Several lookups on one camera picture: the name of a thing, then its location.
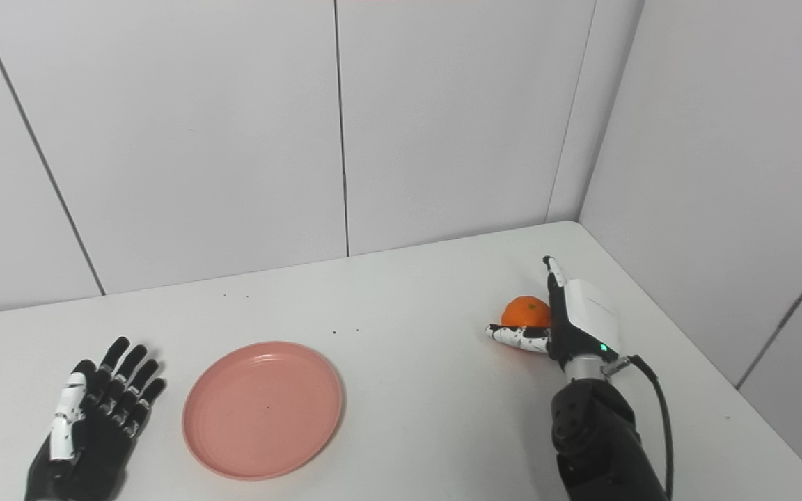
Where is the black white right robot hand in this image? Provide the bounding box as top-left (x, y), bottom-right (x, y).
top-left (486, 255), bottom-right (621, 373)

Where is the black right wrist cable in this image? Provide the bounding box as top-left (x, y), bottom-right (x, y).
top-left (603, 355), bottom-right (675, 498)

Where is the orange fruit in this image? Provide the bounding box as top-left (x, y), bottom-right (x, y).
top-left (501, 296), bottom-right (553, 329)

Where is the pink round plate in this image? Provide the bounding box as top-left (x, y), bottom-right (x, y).
top-left (182, 341), bottom-right (344, 481)

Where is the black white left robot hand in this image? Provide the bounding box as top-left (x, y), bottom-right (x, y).
top-left (24, 337), bottom-right (167, 501)

